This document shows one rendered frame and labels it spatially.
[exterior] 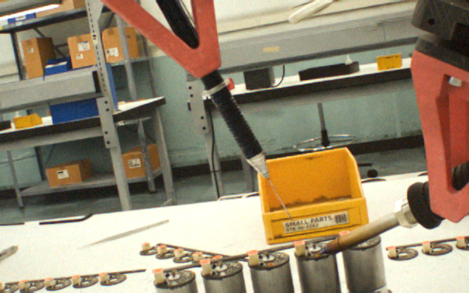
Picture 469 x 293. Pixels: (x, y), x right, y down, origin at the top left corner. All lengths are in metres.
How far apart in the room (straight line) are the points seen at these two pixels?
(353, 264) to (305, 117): 4.40
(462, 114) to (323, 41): 2.27
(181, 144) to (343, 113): 1.32
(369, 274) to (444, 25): 0.18
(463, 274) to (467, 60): 0.24
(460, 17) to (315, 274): 0.18
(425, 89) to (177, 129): 4.75
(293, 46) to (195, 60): 2.26
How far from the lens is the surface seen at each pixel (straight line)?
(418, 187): 0.31
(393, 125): 4.74
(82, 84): 2.88
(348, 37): 2.56
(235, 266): 0.36
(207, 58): 0.32
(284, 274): 0.36
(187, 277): 0.36
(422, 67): 0.26
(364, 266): 0.37
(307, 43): 2.57
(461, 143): 0.31
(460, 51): 0.26
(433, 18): 0.24
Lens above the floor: 0.93
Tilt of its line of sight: 9 degrees down
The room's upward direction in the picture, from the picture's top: 10 degrees counter-clockwise
